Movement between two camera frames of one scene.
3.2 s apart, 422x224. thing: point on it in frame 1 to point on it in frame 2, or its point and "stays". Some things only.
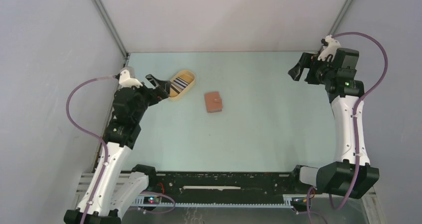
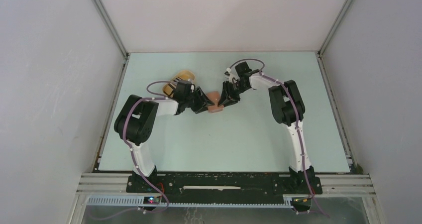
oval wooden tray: (180, 82) stays
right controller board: (301, 201) stays
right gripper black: (305, 61) to (231, 98)
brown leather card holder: (213, 102) stays
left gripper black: (157, 94) to (202, 106)
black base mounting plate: (226, 186) stays
